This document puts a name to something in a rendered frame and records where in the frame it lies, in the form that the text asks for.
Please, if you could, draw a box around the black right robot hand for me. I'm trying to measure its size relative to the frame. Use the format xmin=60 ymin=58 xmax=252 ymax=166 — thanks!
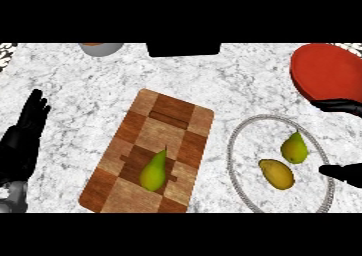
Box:
xmin=308 ymin=97 xmax=362 ymax=190

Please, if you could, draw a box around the small green pear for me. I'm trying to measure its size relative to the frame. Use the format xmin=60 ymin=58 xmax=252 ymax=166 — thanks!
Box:
xmin=278 ymin=129 xmax=311 ymax=165

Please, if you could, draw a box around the checkered wooden cutting board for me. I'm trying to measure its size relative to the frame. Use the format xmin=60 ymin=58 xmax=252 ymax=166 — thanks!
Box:
xmin=78 ymin=87 xmax=216 ymax=214

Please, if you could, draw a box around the black appliance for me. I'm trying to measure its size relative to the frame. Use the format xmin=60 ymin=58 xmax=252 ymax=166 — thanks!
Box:
xmin=144 ymin=42 xmax=222 ymax=59

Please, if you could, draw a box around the grey pot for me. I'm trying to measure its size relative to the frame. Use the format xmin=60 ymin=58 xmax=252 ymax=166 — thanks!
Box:
xmin=78 ymin=42 xmax=125 ymax=58

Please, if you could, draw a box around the large green pear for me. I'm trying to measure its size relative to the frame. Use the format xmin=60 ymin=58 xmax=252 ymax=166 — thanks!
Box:
xmin=137 ymin=146 xmax=169 ymax=193

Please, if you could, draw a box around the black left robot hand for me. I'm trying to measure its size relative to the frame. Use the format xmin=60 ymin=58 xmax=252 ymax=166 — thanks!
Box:
xmin=0 ymin=88 xmax=53 ymax=188

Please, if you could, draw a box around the round white placemat grey rim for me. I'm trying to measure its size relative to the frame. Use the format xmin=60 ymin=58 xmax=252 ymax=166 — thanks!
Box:
xmin=225 ymin=113 xmax=338 ymax=214

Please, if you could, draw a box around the yellow lemon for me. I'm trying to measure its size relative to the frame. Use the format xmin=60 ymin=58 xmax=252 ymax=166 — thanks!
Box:
xmin=256 ymin=158 xmax=296 ymax=191

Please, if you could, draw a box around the red bowl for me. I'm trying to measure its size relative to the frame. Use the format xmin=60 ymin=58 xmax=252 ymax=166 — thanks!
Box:
xmin=289 ymin=43 xmax=362 ymax=103

